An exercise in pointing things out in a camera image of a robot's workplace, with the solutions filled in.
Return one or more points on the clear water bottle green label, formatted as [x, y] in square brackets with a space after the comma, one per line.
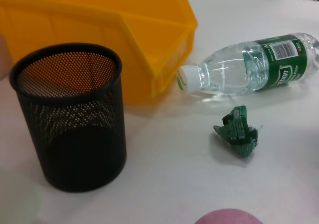
[281, 59]

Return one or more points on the yellow plastic storage bin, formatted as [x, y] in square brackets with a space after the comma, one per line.
[149, 34]

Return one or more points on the pink peach ball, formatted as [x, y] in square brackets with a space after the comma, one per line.
[229, 215]

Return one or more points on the black mesh pen cup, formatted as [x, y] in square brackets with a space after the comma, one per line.
[74, 146]

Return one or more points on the green plastic wrapper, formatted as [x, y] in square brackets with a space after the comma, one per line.
[236, 134]

